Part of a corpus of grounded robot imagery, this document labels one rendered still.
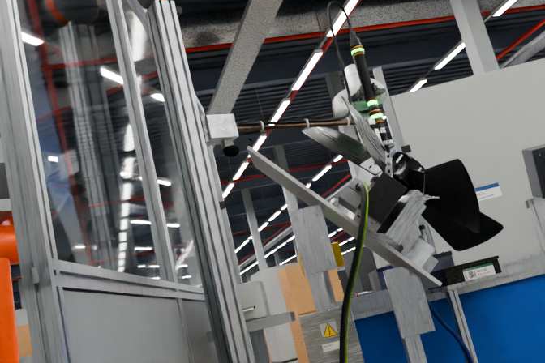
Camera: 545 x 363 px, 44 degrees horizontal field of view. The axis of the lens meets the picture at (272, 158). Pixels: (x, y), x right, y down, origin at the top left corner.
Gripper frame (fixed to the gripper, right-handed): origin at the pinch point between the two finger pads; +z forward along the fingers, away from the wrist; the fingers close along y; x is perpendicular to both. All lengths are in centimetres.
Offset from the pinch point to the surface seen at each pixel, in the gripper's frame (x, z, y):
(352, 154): -22.4, 6.7, 11.8
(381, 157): -29.2, 23.2, 5.4
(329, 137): -13.9, 2.8, 17.2
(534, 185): -42, -37, -57
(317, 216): -41, 18, 28
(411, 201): -46, 39, 3
